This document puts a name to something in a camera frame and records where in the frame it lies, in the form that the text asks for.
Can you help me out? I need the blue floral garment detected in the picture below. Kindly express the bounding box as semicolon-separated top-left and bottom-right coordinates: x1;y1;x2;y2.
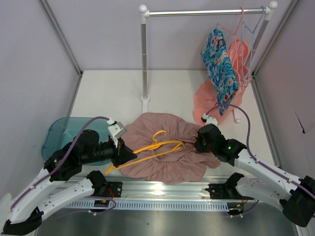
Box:
200;29;238;116

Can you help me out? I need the white slotted cable duct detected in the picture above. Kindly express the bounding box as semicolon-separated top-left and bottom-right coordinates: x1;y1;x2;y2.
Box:
66;199;229;212

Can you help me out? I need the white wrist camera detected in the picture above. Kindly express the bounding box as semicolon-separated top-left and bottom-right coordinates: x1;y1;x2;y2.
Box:
201;114;218;126
107;118;126;148

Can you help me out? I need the teal plastic basket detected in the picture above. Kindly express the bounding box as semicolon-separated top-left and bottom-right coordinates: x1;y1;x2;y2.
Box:
41;117;109;160

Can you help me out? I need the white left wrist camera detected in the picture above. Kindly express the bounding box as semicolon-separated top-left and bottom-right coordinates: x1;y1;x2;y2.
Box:
107;118;126;148

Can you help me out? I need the orange plastic hanger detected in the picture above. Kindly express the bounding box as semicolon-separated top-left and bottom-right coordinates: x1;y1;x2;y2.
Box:
104;130;185;175

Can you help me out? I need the pink wire hanger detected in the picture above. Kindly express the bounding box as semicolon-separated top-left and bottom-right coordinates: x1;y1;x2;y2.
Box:
217;7;249;88

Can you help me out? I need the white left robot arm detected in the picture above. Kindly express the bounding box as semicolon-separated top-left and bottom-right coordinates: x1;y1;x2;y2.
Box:
0;129;136;236

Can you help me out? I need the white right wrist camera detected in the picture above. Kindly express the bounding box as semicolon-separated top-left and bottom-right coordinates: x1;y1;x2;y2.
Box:
201;114;218;126

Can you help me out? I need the aluminium mounting rail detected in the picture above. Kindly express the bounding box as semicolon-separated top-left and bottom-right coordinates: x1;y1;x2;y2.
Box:
46;175;261;199

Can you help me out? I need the blue wire hanger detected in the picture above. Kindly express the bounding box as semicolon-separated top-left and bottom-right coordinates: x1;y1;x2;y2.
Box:
241;6;268;88

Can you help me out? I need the white and silver clothes rack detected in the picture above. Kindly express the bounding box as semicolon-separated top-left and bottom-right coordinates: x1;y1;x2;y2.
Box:
139;0;278;113

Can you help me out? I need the salmon pink skirt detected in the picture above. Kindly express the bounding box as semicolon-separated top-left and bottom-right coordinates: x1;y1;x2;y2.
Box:
192;42;248;126

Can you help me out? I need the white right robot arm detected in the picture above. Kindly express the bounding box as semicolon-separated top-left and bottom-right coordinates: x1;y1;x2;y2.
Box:
195;124;315;227

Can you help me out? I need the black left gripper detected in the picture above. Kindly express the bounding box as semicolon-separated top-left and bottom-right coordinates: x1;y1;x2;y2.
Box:
82;135;138;167

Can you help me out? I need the dusty pink pleated garment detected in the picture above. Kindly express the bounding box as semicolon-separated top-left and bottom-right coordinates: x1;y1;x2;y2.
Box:
120;113;221;184

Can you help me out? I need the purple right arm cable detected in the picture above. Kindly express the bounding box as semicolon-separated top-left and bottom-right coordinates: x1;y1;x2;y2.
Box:
205;104;315;201

